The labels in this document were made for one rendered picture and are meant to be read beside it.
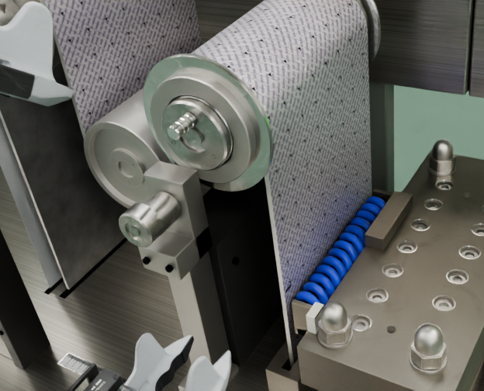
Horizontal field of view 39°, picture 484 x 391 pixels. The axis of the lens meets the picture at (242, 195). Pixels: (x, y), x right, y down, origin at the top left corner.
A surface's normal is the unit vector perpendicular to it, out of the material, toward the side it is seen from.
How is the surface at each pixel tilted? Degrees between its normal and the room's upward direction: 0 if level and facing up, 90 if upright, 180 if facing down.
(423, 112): 0
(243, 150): 90
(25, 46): 86
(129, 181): 90
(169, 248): 0
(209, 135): 90
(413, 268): 0
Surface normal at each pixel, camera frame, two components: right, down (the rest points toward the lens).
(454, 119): -0.13, -0.81
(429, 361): -0.04, 0.58
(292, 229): 0.84, 0.22
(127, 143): -0.53, 0.55
